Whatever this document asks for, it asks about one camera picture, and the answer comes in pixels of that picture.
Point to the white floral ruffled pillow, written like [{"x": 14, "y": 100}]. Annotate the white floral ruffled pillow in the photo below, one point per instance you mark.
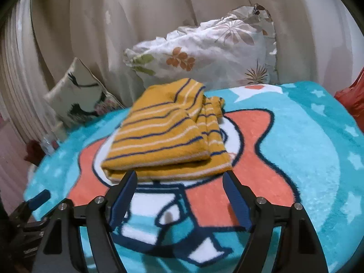
[{"x": 216, "y": 51}]

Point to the turquoise cartoon printed blanket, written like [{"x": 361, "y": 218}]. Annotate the turquoise cartoon printed blanket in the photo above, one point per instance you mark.
[{"x": 298, "y": 148}]

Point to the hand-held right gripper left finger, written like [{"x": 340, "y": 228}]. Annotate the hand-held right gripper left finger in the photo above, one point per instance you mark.
[{"x": 123, "y": 202}]

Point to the beige curtain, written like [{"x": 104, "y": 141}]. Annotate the beige curtain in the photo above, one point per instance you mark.
[{"x": 128, "y": 14}]

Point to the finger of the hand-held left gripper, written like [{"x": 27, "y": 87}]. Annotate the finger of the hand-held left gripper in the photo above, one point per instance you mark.
[{"x": 42, "y": 196}]

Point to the cream bird print cushion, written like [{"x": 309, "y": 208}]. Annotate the cream bird print cushion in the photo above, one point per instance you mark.
[{"x": 79, "y": 91}]

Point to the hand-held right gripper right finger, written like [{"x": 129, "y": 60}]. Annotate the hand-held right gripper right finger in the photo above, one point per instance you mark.
[{"x": 237, "y": 202}]

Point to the clear plastic bottle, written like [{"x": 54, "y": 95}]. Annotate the clear plastic bottle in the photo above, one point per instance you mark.
[{"x": 49, "y": 145}]

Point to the yellow striped baby garment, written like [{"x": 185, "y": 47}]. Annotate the yellow striped baby garment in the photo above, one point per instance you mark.
[{"x": 159, "y": 136}]

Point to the dark red cloth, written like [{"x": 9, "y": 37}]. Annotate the dark red cloth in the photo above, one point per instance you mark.
[{"x": 32, "y": 150}]

